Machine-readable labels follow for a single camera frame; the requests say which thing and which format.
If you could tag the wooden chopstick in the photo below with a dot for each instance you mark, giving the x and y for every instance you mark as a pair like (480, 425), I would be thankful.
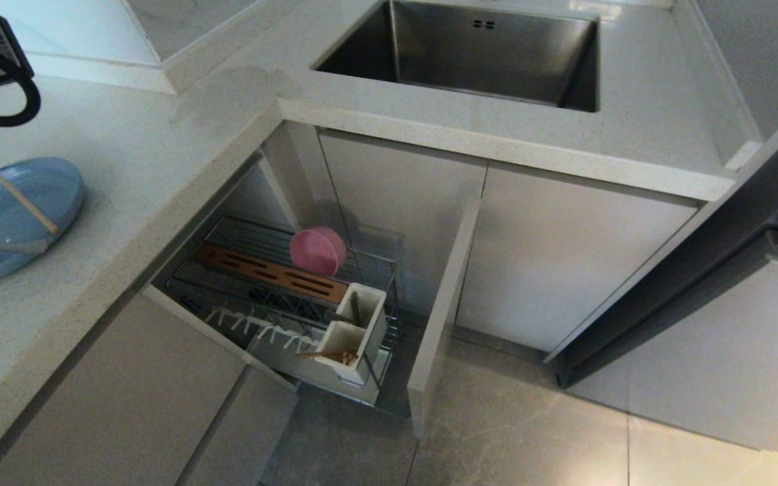
(321, 354)
(24, 201)

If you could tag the pink speckled bowl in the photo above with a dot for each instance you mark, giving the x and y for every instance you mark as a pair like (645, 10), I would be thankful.
(318, 251)

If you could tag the beige pull-out cabinet front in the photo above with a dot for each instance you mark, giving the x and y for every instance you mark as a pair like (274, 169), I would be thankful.
(443, 317)

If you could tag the blue round plate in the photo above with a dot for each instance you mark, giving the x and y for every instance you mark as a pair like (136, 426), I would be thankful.
(44, 182)

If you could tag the large beige drawer front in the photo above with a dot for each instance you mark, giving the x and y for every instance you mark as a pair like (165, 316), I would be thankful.
(125, 405)

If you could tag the white drip tray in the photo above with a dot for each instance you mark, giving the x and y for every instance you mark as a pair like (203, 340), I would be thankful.
(288, 364)

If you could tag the small beige drawer front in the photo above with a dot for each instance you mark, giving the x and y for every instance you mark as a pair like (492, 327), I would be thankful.
(240, 439)

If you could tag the narrow beige cabinet door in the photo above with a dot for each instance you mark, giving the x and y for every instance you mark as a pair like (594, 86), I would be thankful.
(416, 189)

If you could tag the white two-compartment cutlery holder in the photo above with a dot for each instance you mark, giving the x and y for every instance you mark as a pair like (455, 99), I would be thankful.
(369, 317)

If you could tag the stainless steel sink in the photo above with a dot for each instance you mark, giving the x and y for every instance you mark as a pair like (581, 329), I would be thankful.
(490, 61)

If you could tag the wide beige cabinet door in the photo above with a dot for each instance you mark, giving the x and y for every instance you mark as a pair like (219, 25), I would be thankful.
(564, 263)

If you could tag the white appliance front panel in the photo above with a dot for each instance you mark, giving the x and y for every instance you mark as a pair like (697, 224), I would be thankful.
(733, 358)

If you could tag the dark grey door frame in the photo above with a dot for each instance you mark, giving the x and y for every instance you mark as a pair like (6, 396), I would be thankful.
(699, 270)

